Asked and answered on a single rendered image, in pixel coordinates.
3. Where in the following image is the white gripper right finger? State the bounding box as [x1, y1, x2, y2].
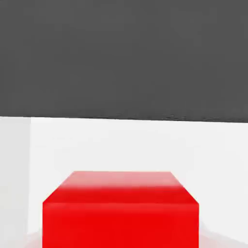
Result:
[199, 220, 248, 248]

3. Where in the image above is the small red cube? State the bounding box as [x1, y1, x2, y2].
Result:
[42, 170, 200, 248]

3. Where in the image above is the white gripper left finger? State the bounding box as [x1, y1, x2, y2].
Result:
[23, 229, 44, 248]

